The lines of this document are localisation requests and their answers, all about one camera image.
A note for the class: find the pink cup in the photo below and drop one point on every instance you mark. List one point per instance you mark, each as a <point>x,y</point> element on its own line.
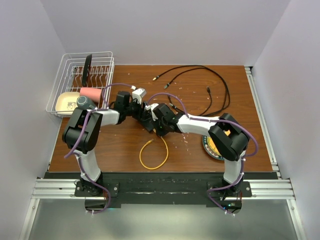
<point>92,93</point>

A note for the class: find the round gold wafer plate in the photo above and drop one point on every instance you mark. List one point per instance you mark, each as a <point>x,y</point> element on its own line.
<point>211,149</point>

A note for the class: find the dark teal cup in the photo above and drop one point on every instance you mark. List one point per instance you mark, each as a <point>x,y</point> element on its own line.
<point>85,103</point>

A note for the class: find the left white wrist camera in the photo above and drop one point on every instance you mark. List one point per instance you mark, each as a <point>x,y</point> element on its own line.
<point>138,95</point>

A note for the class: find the white wire dish rack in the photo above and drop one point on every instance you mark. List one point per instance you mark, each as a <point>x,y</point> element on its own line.
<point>70,73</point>

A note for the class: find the cream square plate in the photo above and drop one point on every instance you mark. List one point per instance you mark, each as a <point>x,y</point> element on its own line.
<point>67,102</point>

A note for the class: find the black network switch box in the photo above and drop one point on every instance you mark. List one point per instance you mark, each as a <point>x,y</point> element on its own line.
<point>149,124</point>

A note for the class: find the black tablet in rack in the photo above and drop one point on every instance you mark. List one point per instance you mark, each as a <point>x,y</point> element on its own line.
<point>86,70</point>

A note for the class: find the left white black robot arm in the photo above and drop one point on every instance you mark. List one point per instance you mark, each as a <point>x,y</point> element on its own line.
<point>83,128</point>

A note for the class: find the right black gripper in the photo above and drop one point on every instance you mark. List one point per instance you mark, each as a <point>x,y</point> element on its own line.
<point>159,131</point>

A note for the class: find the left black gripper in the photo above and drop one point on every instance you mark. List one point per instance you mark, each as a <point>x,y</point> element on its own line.
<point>145,113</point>

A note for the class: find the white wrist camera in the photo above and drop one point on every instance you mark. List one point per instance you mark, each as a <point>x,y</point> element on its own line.
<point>150,109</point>
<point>138,95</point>

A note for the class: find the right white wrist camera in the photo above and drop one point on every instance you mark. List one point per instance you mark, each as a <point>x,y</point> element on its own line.
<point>150,109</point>

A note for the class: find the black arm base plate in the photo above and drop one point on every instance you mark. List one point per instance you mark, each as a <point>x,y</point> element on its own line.
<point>160,188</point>

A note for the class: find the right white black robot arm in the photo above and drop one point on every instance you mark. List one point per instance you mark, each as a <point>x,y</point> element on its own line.
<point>229,138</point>

